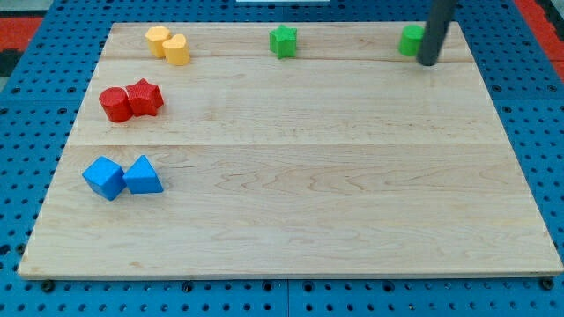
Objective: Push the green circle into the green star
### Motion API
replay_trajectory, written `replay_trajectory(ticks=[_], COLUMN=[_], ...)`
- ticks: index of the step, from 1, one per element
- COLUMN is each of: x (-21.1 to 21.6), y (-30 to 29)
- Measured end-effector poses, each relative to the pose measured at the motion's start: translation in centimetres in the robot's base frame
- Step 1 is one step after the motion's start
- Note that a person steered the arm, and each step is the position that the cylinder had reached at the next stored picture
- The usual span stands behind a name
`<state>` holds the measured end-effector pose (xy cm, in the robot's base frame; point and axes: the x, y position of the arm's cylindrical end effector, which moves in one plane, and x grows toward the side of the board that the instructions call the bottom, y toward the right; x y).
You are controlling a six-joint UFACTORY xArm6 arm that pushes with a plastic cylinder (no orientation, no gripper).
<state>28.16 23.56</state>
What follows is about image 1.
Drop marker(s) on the green cylinder block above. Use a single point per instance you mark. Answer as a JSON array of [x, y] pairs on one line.
[[411, 38]]

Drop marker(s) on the green star block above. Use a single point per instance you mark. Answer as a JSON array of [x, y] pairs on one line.
[[283, 41]]

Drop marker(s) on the red star block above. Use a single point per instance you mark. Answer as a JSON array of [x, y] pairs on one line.
[[144, 98]]

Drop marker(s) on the blue triangle block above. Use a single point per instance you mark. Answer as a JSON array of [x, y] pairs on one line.
[[141, 178]]

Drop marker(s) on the yellow heart block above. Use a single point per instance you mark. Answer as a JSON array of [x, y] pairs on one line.
[[176, 50]]

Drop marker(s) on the yellow hexagon block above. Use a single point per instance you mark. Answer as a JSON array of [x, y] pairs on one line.
[[155, 37]]

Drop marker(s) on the blue cube block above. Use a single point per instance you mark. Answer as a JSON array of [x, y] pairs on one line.
[[105, 178]]

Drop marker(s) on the red cylinder block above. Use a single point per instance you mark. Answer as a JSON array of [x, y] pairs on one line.
[[115, 103]]

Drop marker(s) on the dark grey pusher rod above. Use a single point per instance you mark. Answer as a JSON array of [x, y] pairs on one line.
[[437, 25]]

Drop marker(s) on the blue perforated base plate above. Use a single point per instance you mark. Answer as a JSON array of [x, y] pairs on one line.
[[43, 94]]

